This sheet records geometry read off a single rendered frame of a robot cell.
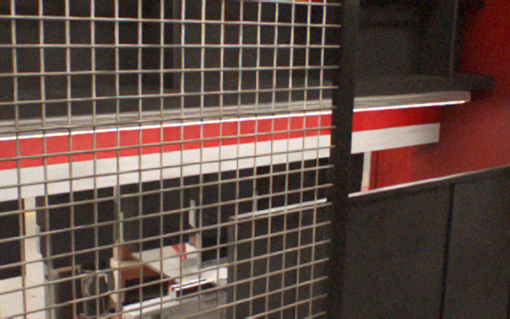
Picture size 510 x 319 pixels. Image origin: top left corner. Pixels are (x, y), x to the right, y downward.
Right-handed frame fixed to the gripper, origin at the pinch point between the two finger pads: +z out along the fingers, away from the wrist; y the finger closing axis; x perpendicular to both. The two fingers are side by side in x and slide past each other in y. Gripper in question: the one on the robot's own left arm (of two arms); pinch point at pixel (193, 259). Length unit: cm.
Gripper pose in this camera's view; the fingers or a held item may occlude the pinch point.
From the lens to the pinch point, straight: 188.1
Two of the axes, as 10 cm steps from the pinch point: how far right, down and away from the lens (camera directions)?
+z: 2.5, 9.5, -2.0
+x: -5.4, 3.0, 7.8
